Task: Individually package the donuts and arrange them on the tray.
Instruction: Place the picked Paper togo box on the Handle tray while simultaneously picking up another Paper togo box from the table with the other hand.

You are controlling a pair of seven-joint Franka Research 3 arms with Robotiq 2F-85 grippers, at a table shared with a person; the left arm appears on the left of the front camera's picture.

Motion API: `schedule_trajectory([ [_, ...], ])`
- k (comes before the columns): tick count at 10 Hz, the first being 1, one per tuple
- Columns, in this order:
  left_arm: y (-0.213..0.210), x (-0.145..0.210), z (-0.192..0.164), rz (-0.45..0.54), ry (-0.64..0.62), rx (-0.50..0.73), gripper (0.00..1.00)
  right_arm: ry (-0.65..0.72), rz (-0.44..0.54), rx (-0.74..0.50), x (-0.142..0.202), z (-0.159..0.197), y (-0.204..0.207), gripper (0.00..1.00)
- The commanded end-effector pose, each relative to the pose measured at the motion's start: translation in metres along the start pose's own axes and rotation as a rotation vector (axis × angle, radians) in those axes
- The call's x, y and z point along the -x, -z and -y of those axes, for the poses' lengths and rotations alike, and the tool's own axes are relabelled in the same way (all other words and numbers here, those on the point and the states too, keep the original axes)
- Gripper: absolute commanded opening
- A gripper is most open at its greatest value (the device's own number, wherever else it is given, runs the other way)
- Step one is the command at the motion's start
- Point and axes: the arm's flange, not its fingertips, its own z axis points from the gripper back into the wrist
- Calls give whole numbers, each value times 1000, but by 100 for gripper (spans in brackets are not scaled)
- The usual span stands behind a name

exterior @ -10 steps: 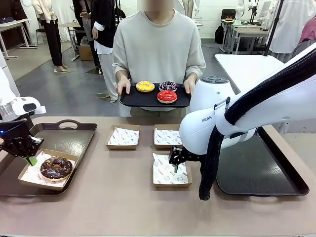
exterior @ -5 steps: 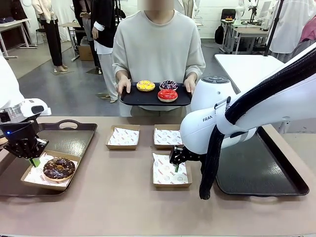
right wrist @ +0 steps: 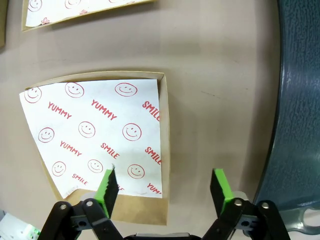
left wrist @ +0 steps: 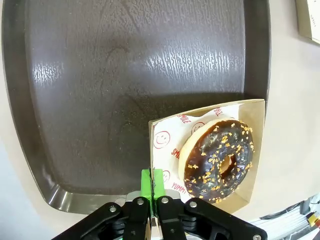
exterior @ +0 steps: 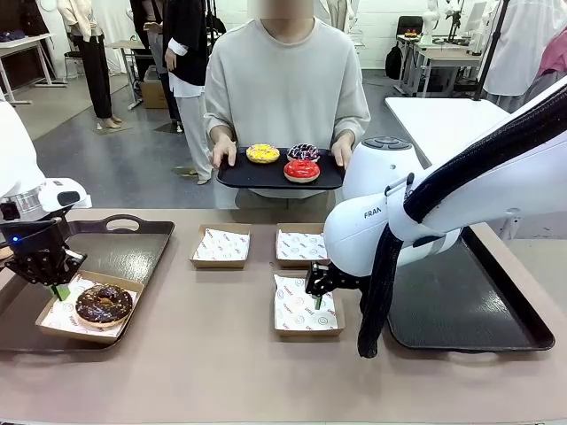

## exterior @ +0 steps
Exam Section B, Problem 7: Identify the yellow glazed donut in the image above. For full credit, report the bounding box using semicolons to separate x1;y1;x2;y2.
245;143;281;166

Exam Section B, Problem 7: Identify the black cable sleeve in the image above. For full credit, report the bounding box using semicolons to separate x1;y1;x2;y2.
357;81;567;359

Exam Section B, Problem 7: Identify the red glazed donut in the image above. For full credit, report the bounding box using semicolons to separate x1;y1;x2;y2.
283;159;321;184

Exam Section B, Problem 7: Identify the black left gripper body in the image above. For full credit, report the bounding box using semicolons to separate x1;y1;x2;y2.
0;218;67;271

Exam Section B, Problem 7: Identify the grey workbench with equipment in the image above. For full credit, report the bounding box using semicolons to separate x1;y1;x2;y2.
396;33;484;97

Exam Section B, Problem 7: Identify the brown cardboard carton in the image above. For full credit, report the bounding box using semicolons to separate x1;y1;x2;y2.
140;66;170;110

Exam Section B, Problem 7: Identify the black office chair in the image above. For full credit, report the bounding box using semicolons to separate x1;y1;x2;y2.
396;16;425;36

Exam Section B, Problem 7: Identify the person in black outfit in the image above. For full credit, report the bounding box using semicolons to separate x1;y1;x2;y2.
128;0;166;67

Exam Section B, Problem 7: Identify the black serving tray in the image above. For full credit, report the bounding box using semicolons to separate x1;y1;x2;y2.
215;147;346;191

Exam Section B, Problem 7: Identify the purple sprinkled donut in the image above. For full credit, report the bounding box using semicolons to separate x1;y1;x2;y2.
286;143;321;164

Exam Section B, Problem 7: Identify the brown cardboard food box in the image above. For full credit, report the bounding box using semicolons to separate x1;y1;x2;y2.
35;269;146;345
272;273;346;338
275;222;331;270
189;223;252;270

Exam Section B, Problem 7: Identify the black backpack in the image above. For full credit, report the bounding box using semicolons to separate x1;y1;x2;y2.
384;43;405;81

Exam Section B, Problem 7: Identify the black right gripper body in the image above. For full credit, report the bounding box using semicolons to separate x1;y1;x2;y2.
328;264;369;292

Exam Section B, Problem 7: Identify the light wooden table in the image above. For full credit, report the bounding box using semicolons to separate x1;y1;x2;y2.
0;34;58;105

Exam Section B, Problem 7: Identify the person in beige sweater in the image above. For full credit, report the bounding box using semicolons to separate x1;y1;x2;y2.
203;6;372;209

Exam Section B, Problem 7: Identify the person's right forearm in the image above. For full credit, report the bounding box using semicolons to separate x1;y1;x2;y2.
208;125;237;147

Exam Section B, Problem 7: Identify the person's left hand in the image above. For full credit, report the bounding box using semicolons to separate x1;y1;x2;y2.
330;142;354;168

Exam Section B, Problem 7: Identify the small wood-top desk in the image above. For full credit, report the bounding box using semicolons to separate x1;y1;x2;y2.
105;39;147;112

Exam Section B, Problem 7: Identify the white printed paper liner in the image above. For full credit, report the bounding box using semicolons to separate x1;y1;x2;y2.
43;274;138;337
273;274;340;331
276;229;329;261
192;227;250;261

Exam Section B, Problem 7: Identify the large white table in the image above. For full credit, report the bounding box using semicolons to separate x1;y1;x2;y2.
384;96;510;169

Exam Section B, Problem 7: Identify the person's right hand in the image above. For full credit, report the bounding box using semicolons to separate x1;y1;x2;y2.
209;140;238;169

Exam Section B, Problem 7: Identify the chocolate glazed donut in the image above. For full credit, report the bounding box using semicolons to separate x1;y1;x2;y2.
74;284;134;329

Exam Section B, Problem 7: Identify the black plastic tray with handles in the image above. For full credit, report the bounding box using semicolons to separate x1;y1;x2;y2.
0;214;176;353
386;225;556;353

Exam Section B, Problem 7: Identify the black tripod pole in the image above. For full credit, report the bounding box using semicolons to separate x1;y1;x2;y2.
472;0;510;102

